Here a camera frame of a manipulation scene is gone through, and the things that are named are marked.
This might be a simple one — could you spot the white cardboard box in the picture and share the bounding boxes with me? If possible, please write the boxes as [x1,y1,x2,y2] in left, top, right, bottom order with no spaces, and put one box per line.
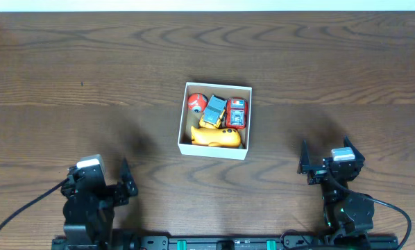
[178,82,252,160]

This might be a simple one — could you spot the orange toy ball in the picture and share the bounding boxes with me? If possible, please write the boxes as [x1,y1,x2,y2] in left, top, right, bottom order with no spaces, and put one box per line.
[187,93,208,113]

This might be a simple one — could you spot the red toy fire truck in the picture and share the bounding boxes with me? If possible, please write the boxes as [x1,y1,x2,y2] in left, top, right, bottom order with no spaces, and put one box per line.
[226,97,248,129]

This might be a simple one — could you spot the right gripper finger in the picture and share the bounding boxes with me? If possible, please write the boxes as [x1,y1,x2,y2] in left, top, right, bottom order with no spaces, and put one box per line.
[298,140,311,169]
[344,136,360,155]

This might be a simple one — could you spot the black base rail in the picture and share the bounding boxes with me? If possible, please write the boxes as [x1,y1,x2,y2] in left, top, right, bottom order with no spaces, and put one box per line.
[51,230,399,250]

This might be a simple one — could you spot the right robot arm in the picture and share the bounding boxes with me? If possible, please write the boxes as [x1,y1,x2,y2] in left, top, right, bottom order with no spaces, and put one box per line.
[297,137,374,244]

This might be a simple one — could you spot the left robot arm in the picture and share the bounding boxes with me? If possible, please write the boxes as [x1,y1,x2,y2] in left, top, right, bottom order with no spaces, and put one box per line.
[61,155,138,249]

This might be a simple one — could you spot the yellow grey toy dump truck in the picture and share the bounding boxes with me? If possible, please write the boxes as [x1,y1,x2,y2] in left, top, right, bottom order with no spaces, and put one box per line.
[199,95,227,128]

